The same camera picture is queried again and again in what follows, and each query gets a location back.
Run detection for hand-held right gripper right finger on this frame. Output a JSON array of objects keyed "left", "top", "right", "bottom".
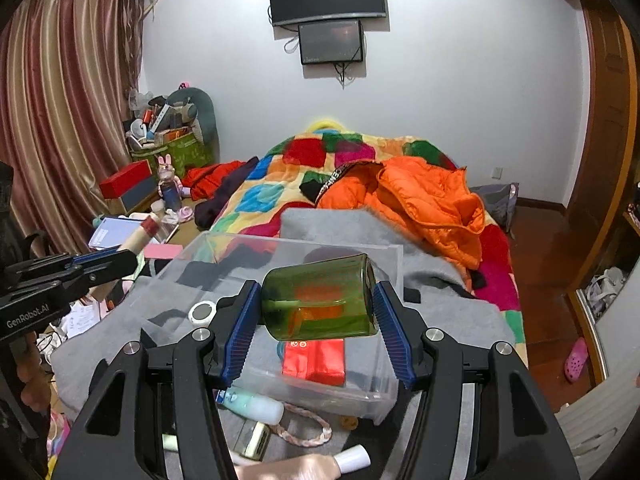
[{"left": 372, "top": 280, "right": 581, "bottom": 480}]

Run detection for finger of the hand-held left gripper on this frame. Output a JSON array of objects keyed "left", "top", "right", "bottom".
[
  {"left": 62, "top": 251, "right": 139, "bottom": 292},
  {"left": 69, "top": 247, "right": 137, "bottom": 270}
]

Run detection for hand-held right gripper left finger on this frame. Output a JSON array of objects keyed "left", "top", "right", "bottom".
[{"left": 50, "top": 280, "right": 263, "bottom": 480}]

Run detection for white tape roll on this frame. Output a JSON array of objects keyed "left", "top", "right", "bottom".
[{"left": 189, "top": 300, "right": 217, "bottom": 322}]

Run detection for mint green tube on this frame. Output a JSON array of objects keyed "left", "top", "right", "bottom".
[{"left": 216, "top": 387, "right": 285, "bottom": 425}]

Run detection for clear plastic box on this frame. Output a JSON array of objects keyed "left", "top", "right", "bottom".
[{"left": 120, "top": 231, "right": 418, "bottom": 420}]

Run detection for red packet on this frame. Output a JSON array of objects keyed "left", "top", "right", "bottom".
[{"left": 281, "top": 338, "right": 347, "bottom": 387}]

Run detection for green glass bottle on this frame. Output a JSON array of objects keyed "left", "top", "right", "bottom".
[{"left": 261, "top": 253, "right": 380, "bottom": 342}]

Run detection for gold cosmetic tube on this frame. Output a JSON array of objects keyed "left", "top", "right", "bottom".
[{"left": 232, "top": 421, "right": 272, "bottom": 462}]

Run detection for pink white braided rope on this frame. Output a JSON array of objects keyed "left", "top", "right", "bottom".
[{"left": 270, "top": 402, "right": 333, "bottom": 447}]

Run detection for beige tube white cap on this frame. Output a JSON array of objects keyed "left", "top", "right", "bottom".
[{"left": 235, "top": 444, "right": 372, "bottom": 480}]

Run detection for person's left hand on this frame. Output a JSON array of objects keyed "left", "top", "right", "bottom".
[{"left": 14, "top": 340, "right": 55, "bottom": 413}]

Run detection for blue notebook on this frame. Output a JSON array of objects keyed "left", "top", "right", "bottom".
[{"left": 89, "top": 216, "right": 151, "bottom": 251}]

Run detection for beige bottle red cap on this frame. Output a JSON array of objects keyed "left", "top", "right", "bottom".
[{"left": 120, "top": 212, "right": 161, "bottom": 256}]

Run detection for grey blanket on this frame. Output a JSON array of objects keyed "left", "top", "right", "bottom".
[{"left": 50, "top": 208, "right": 516, "bottom": 480}]

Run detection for pink card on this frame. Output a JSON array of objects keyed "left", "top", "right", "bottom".
[{"left": 144, "top": 244, "right": 183, "bottom": 261}]

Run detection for white paper sheets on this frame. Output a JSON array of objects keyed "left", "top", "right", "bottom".
[{"left": 64, "top": 304, "right": 107, "bottom": 339}]

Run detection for blue grey box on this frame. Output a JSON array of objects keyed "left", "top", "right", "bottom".
[{"left": 107, "top": 180, "right": 161, "bottom": 216}]

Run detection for red box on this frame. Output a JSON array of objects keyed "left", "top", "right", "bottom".
[{"left": 99, "top": 161, "right": 155, "bottom": 199}]

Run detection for dark blue bottle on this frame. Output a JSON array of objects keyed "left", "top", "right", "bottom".
[{"left": 161, "top": 180, "right": 183, "bottom": 211}]

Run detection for pink rabbit toy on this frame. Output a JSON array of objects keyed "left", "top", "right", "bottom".
[{"left": 157, "top": 155, "right": 182, "bottom": 186}]

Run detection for red clothing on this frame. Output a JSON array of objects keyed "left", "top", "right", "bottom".
[{"left": 181, "top": 161, "right": 246, "bottom": 201}]

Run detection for green bag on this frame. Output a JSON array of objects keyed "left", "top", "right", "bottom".
[{"left": 131, "top": 132, "right": 213, "bottom": 176}]

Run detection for dark purple clothing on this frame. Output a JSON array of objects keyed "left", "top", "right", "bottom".
[{"left": 194, "top": 156, "right": 261, "bottom": 228}]

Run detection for colourful patchwork quilt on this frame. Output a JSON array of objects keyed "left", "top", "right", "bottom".
[{"left": 210, "top": 130, "right": 523, "bottom": 346}]

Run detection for orange puffer jacket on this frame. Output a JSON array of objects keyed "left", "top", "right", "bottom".
[{"left": 316, "top": 156, "right": 487, "bottom": 271}]

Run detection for grey purple bag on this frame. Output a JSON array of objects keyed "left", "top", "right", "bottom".
[{"left": 470, "top": 182, "right": 520, "bottom": 233}]

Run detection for striped brown curtain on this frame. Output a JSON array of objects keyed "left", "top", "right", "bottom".
[{"left": 0, "top": 0, "right": 146, "bottom": 256}]

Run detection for pink slipper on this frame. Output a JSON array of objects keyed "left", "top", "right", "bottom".
[{"left": 564, "top": 337, "right": 590, "bottom": 383}]

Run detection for white wardrobe door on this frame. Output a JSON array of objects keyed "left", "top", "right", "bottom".
[{"left": 555, "top": 240, "right": 640, "bottom": 480}]

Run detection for white sneakers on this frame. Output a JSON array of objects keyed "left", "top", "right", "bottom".
[{"left": 585, "top": 267, "right": 628, "bottom": 311}]

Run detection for small black monitor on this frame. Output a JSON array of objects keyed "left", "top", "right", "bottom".
[{"left": 298, "top": 20, "right": 364, "bottom": 66}]

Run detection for wooden door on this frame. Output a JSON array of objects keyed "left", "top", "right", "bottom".
[{"left": 565, "top": 0, "right": 640, "bottom": 291}]

